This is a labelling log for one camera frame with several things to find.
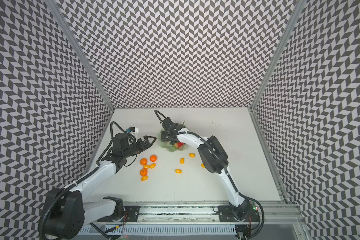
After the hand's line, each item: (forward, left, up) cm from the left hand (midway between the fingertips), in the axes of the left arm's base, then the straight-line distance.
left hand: (153, 141), depth 84 cm
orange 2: (-4, +2, -12) cm, 13 cm away
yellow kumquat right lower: (-9, -29, -14) cm, 33 cm away
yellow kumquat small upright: (-6, -16, -12) cm, 21 cm away
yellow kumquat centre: (-12, -14, -14) cm, 23 cm away
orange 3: (-13, +6, -11) cm, 18 cm away
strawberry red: (+5, -14, -12) cm, 19 cm away
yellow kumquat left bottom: (-16, +5, -12) cm, 21 cm away
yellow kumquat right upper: (-1, -22, -14) cm, 26 cm away
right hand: (+10, -6, -11) cm, 15 cm away
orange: (-7, +7, -12) cm, 15 cm away
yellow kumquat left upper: (-9, +1, -12) cm, 15 cm away
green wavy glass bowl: (+5, -7, -13) cm, 16 cm away
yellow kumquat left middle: (-9, +5, -13) cm, 16 cm away
